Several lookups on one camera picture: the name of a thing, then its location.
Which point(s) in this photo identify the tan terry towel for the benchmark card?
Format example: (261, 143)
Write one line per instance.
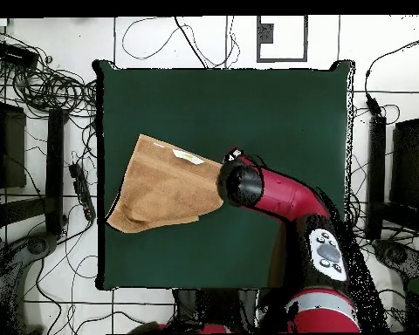
(167, 188)

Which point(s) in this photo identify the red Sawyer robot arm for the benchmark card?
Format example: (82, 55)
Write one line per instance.
(286, 195)

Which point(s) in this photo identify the dark green table cloth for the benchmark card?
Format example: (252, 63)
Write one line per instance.
(195, 104)

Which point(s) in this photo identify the black power strip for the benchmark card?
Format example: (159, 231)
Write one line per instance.
(82, 190)

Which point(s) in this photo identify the grey stand base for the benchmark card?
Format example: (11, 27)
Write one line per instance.
(38, 246)
(401, 256)

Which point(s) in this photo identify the black rectangular box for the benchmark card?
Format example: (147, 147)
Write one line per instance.
(15, 56)

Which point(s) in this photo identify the grey floor hatch frame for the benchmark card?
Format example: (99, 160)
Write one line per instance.
(265, 33)

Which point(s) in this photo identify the black metal frame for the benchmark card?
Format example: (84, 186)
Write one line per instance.
(54, 167)
(377, 167)

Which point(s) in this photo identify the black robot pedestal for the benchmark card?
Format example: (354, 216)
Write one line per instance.
(213, 307)

